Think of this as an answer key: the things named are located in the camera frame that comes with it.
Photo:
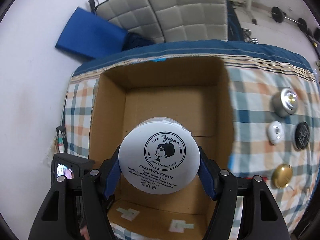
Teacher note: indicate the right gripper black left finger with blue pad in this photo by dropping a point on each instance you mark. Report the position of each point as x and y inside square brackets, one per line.
[57, 217]

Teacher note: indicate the white compact case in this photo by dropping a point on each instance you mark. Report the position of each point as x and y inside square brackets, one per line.
[275, 132]

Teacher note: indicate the white purifying cream jar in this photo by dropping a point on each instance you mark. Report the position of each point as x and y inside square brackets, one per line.
[159, 156]

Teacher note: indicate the silver metal tin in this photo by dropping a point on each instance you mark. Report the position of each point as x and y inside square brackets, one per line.
[285, 102]

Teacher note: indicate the gold round compact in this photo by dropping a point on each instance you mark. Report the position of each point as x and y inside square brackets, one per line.
[282, 176]

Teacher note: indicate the small bottles on floor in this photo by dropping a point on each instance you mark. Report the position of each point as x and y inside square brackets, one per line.
[60, 143]

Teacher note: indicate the black round patterned compact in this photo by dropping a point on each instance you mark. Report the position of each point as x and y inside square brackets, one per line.
[301, 136]

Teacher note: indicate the plaid checkered bed sheet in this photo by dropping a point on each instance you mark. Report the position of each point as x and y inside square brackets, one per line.
[256, 72]

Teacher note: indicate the brown cardboard box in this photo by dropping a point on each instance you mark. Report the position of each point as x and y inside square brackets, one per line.
[191, 93]

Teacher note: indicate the blue foam mat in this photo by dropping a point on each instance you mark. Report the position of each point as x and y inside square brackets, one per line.
[90, 36]

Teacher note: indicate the chrome dumbbell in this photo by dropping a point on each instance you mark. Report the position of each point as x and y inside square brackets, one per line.
[248, 38]

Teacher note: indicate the black barbell with plates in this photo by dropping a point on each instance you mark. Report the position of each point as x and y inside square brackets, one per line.
[279, 16]

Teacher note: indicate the grey tufted headboard cushion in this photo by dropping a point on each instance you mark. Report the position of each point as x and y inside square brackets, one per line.
[168, 20]

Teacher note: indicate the black camera with screen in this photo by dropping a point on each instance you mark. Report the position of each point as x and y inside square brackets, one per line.
[70, 166]

